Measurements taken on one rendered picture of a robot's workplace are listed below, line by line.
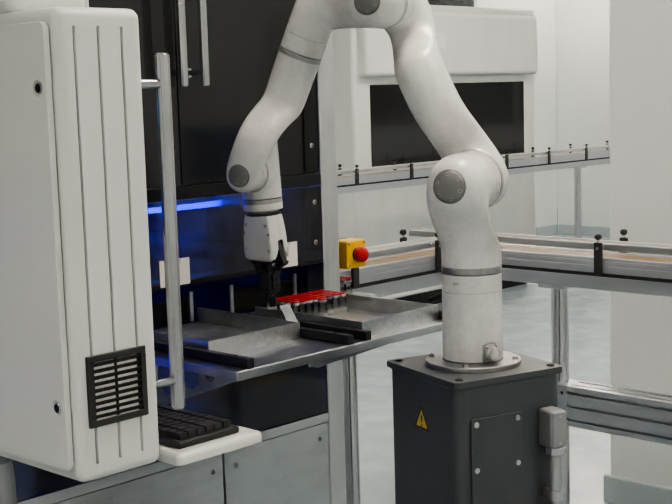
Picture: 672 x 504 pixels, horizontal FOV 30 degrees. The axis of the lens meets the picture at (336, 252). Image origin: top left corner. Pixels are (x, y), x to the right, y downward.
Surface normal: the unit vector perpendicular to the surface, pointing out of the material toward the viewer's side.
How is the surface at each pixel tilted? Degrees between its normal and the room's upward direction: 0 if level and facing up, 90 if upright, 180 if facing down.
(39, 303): 90
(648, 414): 90
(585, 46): 90
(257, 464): 90
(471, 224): 129
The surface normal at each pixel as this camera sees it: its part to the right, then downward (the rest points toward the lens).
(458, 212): -0.23, 0.68
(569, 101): -0.69, 0.11
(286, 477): 0.72, 0.07
